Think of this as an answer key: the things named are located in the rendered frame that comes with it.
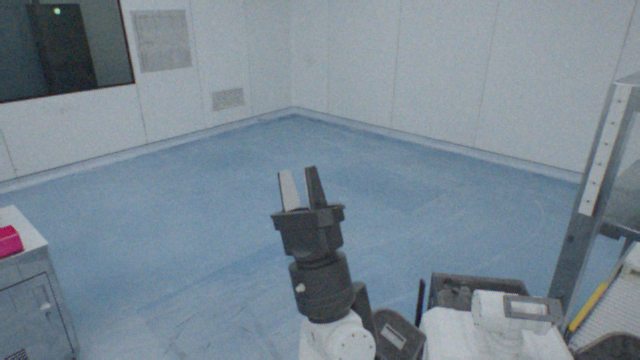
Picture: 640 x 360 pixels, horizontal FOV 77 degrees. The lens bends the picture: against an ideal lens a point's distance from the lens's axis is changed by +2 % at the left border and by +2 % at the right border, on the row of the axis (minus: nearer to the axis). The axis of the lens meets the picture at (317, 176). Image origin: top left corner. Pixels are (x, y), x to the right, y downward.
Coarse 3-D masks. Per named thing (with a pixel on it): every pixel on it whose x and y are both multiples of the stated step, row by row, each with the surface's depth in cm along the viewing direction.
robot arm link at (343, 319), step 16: (352, 288) 58; (304, 304) 56; (320, 304) 55; (336, 304) 55; (352, 304) 61; (368, 304) 61; (304, 320) 61; (320, 320) 57; (336, 320) 57; (352, 320) 57; (368, 320) 61; (320, 336) 56; (336, 336) 54; (352, 336) 54; (368, 336) 55; (320, 352) 57; (336, 352) 53; (352, 352) 54; (368, 352) 55
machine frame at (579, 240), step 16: (624, 80) 96; (576, 224) 109; (592, 224) 106; (576, 240) 110; (592, 240) 110; (560, 256) 115; (576, 256) 111; (560, 272) 116; (576, 272) 113; (560, 288) 117; (576, 288) 116
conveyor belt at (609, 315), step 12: (612, 288) 150; (624, 288) 150; (636, 288) 150; (600, 300) 144; (612, 300) 144; (624, 300) 144; (636, 300) 144; (600, 312) 139; (612, 312) 139; (624, 312) 139; (636, 312) 139; (588, 324) 134; (600, 324) 134; (612, 324) 134; (624, 324) 134; (636, 324) 133; (576, 336) 129; (588, 336) 129; (600, 336) 129; (576, 348) 126
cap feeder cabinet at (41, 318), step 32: (0, 224) 200; (32, 256) 182; (0, 288) 176; (32, 288) 186; (0, 320) 179; (32, 320) 190; (64, 320) 201; (0, 352) 183; (32, 352) 194; (64, 352) 206
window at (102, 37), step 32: (0, 0) 364; (32, 0) 382; (64, 0) 401; (96, 0) 421; (0, 32) 371; (32, 32) 389; (64, 32) 408; (96, 32) 430; (0, 64) 377; (32, 64) 396; (64, 64) 416; (96, 64) 438; (128, 64) 463; (0, 96) 384; (32, 96) 403
